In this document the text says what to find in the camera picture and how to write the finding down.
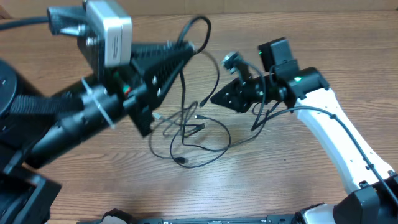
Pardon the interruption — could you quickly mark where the black USB cable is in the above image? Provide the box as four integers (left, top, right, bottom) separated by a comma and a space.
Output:
148, 15, 212, 160

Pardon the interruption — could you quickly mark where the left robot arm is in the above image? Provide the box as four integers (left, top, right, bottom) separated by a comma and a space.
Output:
1, 40, 196, 223

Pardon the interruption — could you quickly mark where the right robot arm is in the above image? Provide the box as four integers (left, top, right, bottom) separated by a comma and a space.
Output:
211, 38, 397, 223

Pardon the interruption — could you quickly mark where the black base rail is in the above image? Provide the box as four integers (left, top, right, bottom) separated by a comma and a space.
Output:
77, 203, 336, 224

